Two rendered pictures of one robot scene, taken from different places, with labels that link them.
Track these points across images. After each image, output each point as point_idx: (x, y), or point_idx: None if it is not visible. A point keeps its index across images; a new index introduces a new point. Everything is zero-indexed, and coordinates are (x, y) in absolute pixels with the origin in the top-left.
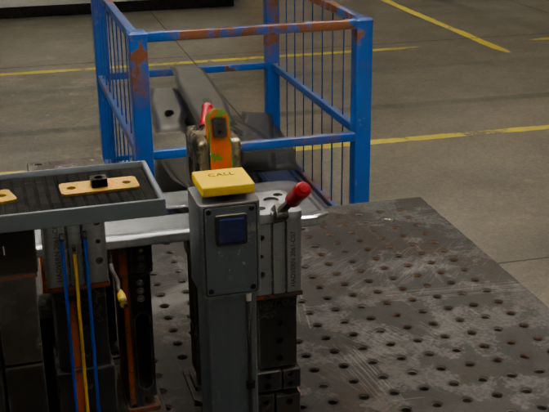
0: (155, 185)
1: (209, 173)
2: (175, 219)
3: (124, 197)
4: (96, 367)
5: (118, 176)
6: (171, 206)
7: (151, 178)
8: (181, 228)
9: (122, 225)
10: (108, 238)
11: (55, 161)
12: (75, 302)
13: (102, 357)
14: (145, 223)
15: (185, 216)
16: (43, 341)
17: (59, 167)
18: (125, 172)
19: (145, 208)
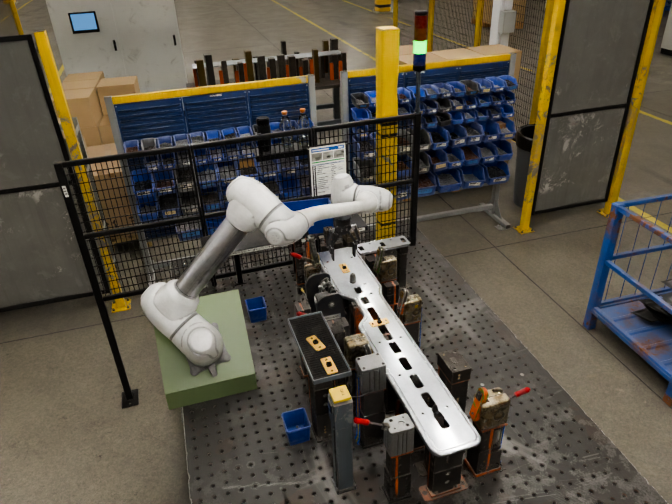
0: (325, 377)
1: (343, 389)
2: (419, 403)
3: (320, 372)
4: (359, 412)
5: (340, 368)
6: (434, 400)
7: (332, 375)
8: (407, 406)
9: (410, 389)
10: (395, 387)
11: (459, 355)
12: (360, 391)
13: (363, 412)
14: (413, 395)
15: (423, 406)
16: (397, 398)
17: (450, 358)
18: (343, 369)
19: (311, 378)
